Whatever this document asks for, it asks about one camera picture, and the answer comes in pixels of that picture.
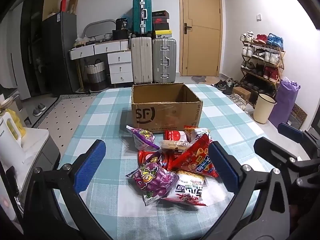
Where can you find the red paper bag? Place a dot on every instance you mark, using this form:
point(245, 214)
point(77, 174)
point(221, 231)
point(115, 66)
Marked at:
point(63, 5)

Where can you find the purple snack bag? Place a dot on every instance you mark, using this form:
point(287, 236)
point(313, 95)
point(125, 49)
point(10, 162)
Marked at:
point(152, 180)
point(142, 140)

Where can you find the red black shoe box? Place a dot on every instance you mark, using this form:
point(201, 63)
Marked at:
point(160, 20)

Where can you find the clear wafer packet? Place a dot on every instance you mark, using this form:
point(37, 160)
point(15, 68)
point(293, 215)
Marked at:
point(175, 145)

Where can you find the wooden shoe rack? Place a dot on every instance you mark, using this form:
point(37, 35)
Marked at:
point(281, 66)

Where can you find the black refrigerator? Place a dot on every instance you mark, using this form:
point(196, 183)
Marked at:
point(60, 55)

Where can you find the white red noodle snack packet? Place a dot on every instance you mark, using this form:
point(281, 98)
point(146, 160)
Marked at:
point(197, 132)
point(190, 191)

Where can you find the teal checked tablecloth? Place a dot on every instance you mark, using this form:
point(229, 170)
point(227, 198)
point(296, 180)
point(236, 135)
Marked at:
point(105, 120)

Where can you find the small cardboard carton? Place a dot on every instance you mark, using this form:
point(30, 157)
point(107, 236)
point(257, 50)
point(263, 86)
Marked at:
point(241, 93)

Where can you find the grey slipper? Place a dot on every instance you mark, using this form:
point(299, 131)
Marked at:
point(37, 112)
point(42, 107)

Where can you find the beige suitcase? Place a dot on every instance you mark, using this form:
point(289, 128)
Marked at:
point(141, 60)

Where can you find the tan cardboard sheet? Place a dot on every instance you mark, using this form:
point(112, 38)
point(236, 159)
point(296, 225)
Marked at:
point(51, 2)

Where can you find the plain black shoe box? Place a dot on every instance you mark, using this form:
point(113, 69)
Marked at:
point(161, 26)

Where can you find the white wardrobe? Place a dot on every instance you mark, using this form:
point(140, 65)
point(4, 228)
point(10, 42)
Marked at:
point(20, 62)

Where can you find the red cookie packet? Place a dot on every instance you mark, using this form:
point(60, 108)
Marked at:
point(150, 158)

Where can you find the red white balloon packet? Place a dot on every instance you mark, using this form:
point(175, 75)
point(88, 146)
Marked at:
point(176, 136)

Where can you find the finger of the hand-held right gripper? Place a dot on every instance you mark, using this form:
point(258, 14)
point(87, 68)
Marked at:
point(290, 131)
point(267, 147)

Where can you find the flat black shoe box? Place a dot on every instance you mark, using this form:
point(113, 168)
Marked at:
point(160, 13)

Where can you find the scattered sneakers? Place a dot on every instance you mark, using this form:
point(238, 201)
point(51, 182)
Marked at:
point(223, 85)

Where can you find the black storage box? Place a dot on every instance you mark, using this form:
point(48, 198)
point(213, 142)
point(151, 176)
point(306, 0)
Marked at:
point(121, 34)

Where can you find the wooden door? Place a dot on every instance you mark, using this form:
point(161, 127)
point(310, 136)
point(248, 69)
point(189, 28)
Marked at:
point(201, 27)

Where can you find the white drawer dresser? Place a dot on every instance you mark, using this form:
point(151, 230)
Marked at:
point(120, 67)

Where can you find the red triangular chips bag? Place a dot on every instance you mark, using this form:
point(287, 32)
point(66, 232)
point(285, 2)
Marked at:
point(197, 161)

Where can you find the patterned brown doormat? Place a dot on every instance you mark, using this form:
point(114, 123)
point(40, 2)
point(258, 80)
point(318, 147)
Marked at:
point(298, 116)

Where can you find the yellow black shoe box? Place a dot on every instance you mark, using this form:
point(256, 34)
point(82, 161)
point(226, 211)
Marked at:
point(162, 33)

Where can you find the grey door mat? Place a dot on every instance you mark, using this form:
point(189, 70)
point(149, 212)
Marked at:
point(198, 79)

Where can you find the black labelled tub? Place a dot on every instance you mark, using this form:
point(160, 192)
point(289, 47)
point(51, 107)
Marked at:
point(121, 24)

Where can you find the dotted floor rug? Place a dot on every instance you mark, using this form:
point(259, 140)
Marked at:
point(65, 115)

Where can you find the yellow cloth bag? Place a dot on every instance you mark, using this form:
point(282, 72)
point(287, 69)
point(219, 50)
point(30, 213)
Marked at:
point(18, 125)

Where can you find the woven laundry basket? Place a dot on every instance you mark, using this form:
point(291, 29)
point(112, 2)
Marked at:
point(96, 76)

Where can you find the tall black cabinet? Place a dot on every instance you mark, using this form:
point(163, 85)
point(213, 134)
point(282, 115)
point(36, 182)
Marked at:
point(32, 42)

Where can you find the brown paper bag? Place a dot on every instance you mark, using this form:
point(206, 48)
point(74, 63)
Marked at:
point(73, 5)

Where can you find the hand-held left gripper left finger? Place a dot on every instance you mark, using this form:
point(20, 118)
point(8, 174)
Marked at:
point(91, 166)

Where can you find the white plastic bag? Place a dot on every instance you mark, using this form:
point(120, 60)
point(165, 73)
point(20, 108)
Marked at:
point(81, 41)

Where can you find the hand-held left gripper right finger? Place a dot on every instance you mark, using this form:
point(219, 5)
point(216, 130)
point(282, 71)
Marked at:
point(222, 166)

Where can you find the white electric kettle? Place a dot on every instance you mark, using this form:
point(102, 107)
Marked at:
point(10, 145)

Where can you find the grey rounded board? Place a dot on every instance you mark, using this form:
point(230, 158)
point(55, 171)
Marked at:
point(100, 27)

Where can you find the teal suitcase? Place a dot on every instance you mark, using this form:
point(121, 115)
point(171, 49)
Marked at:
point(142, 15)

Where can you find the cream bucket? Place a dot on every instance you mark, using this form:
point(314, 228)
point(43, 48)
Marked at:
point(262, 110)

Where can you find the white side table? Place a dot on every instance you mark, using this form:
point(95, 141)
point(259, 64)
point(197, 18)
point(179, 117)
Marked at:
point(37, 136)

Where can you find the silver suitcase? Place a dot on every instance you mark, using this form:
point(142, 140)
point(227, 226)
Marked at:
point(164, 60)

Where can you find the brown cardboard box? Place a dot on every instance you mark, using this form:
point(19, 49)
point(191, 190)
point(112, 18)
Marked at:
point(162, 115)

